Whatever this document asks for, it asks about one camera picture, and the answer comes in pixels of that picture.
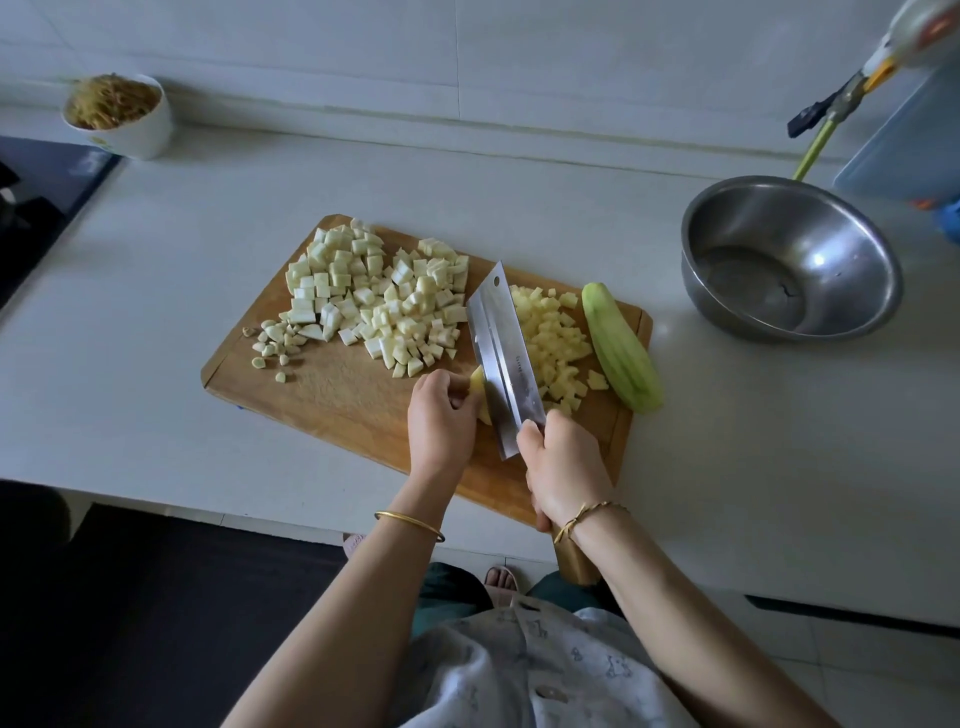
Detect person's right hand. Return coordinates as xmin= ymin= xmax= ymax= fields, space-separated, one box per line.
xmin=516 ymin=408 xmax=620 ymax=530

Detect wall tap with hose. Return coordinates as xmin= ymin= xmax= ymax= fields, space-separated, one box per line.
xmin=786 ymin=72 xmax=869 ymax=140

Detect peeled yellow potato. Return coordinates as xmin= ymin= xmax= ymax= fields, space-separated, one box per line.
xmin=510 ymin=283 xmax=611 ymax=419

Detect black floor mat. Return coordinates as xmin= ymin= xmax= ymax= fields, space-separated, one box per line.
xmin=37 ymin=502 xmax=350 ymax=728

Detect pile of garlic cloves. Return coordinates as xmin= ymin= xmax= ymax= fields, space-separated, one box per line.
xmin=240 ymin=315 xmax=311 ymax=384

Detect cleaver with wooden handle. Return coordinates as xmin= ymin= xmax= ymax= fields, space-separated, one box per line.
xmin=465 ymin=261 xmax=605 ymax=587

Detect dark green trousers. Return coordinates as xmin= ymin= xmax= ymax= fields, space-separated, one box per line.
xmin=408 ymin=561 xmax=624 ymax=639

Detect person's left forearm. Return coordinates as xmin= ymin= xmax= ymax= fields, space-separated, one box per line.
xmin=222 ymin=487 xmax=449 ymax=728

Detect braided cord bracelet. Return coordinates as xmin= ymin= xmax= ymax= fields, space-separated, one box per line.
xmin=552 ymin=498 xmax=632 ymax=548

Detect white patterned garment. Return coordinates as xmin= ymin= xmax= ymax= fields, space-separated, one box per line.
xmin=387 ymin=594 xmax=707 ymax=728

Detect light blue plastic board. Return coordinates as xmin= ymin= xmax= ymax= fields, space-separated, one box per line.
xmin=832 ymin=67 xmax=960 ymax=207

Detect white bowl of noodles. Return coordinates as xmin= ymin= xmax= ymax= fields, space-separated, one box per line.
xmin=60 ymin=72 xmax=176 ymax=162

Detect person's right forearm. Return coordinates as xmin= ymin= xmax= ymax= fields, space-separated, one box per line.
xmin=562 ymin=507 xmax=842 ymax=728

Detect black gas stove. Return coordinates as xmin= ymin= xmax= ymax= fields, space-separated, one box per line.
xmin=0 ymin=135 xmax=125 ymax=312

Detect peeled green cucumber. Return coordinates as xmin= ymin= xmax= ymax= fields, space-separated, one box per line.
xmin=579 ymin=280 xmax=666 ymax=416

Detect deep stainless steel bowl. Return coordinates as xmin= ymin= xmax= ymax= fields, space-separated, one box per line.
xmin=679 ymin=175 xmax=906 ymax=344

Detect pile of white diced vegetable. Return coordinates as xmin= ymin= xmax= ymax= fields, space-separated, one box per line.
xmin=337 ymin=237 xmax=473 ymax=380

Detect person's right foot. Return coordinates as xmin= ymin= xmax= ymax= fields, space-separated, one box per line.
xmin=483 ymin=562 xmax=527 ymax=599

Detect person's left hand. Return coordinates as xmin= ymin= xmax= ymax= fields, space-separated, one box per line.
xmin=402 ymin=366 xmax=485 ymax=504

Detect wooden cutting board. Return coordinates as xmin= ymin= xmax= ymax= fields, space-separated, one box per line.
xmin=199 ymin=213 xmax=656 ymax=530

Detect yellow potato piece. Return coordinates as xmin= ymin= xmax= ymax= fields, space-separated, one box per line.
xmin=468 ymin=364 xmax=494 ymax=425

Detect gold bangle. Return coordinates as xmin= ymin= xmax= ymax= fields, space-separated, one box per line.
xmin=373 ymin=510 xmax=447 ymax=543

